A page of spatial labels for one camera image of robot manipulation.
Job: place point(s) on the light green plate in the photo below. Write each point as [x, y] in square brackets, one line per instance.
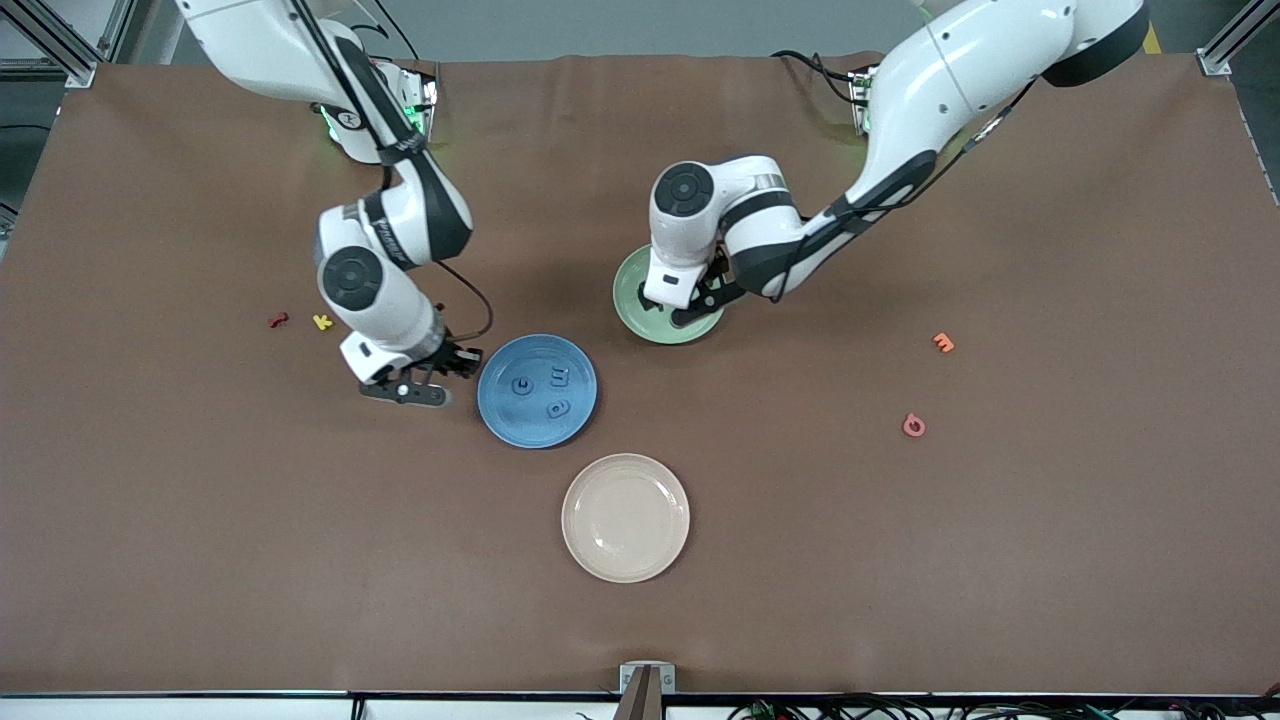
[640, 322]

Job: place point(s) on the silver right base panel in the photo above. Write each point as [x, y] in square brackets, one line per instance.
[420, 100]

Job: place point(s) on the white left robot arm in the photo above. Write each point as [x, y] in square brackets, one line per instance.
[960, 70]

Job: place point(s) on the aluminium extrusion frame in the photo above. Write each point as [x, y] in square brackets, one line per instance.
[80, 72]
[1235, 35]

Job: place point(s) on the cream plate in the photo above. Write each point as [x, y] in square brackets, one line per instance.
[625, 518]

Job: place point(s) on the silver clamp bracket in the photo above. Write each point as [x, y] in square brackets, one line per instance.
[668, 680]

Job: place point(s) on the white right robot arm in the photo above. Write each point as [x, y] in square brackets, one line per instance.
[390, 300]

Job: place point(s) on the silver left base panel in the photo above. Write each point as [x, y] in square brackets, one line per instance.
[862, 100]

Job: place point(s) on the blue foam letter a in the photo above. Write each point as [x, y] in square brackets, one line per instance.
[558, 408]

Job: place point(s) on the pink round foam letter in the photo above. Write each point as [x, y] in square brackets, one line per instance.
[905, 426]

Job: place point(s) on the brown camera post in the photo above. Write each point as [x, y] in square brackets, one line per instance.
[640, 702]

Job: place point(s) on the white table edge rail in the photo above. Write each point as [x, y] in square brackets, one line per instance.
[180, 710]

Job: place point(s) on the blue foam letter G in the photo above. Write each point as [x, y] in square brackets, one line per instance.
[515, 386]

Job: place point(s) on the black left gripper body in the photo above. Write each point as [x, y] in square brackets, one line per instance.
[716, 289]

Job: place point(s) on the silver base panel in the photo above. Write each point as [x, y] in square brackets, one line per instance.
[862, 100]
[420, 100]

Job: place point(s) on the blue plate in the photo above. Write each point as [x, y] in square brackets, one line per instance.
[530, 425]

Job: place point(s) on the orange foam letter E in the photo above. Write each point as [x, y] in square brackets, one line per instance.
[943, 342]

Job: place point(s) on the blue foam letter E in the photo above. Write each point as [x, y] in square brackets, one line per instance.
[561, 376]

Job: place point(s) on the brown table mat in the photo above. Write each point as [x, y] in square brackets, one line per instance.
[200, 550]

